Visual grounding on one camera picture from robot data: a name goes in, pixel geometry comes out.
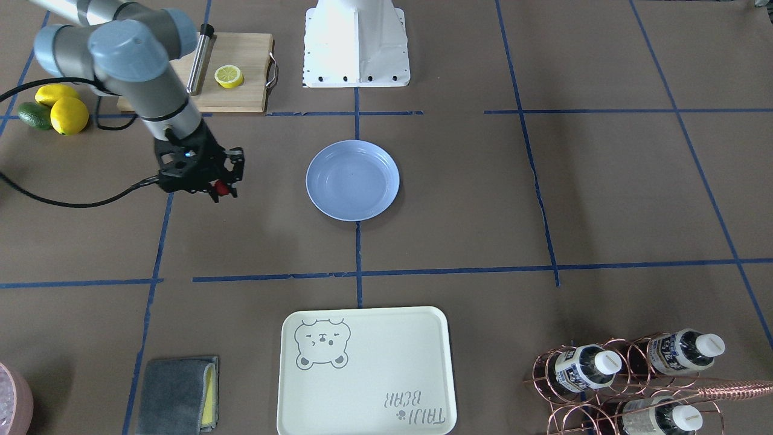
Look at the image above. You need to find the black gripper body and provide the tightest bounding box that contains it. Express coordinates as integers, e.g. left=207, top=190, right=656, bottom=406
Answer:
left=154, top=122, right=245, bottom=193

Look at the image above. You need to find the red strawberry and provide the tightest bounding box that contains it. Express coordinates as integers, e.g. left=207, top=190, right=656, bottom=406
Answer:
left=214, top=181, right=231, bottom=196

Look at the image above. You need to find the blue round plate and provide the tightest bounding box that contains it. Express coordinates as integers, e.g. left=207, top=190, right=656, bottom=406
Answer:
left=306, top=140, right=401, bottom=221

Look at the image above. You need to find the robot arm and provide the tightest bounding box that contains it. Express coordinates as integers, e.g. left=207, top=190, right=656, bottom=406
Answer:
left=34, top=1, right=244, bottom=202

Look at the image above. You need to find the wooden cutting board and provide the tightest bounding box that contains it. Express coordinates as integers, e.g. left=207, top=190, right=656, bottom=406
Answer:
left=117, top=31, right=279, bottom=114

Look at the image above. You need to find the half lemon slice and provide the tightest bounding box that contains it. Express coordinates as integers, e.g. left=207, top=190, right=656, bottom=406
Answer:
left=214, top=65, right=244, bottom=89

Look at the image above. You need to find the large yellow lemon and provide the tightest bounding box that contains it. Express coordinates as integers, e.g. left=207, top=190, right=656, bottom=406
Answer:
left=50, top=97, right=89, bottom=135

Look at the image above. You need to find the green lime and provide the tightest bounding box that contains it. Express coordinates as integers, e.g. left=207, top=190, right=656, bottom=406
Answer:
left=17, top=101, right=53, bottom=131

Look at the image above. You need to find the grey folded cloth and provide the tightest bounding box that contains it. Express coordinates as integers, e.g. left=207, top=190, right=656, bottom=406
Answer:
left=135, top=355, right=220, bottom=434

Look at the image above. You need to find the cream bear tray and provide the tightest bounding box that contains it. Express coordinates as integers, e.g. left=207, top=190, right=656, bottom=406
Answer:
left=277, top=306, right=458, bottom=434

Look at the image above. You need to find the pink bowl of ice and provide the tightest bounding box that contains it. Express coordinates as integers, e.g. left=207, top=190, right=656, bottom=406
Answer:
left=1, top=363, right=34, bottom=434

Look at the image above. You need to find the tea bottle middle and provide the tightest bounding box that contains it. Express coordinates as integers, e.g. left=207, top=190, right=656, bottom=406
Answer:
left=547, top=344, right=623, bottom=396

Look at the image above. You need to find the tea bottle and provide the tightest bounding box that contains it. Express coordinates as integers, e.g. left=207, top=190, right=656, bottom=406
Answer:
left=617, top=396, right=704, bottom=434
left=547, top=344, right=623, bottom=396
left=646, top=328, right=726, bottom=376

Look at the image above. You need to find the copper spiral bar spoon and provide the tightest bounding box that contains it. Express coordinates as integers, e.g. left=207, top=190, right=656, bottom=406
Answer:
left=661, top=381, right=772, bottom=401

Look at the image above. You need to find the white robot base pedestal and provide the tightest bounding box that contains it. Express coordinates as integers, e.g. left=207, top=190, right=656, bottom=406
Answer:
left=302, top=1, right=411, bottom=88

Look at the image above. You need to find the copper wire bottle rack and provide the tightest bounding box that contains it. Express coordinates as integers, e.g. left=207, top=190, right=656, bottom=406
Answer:
left=524, top=333, right=721, bottom=434

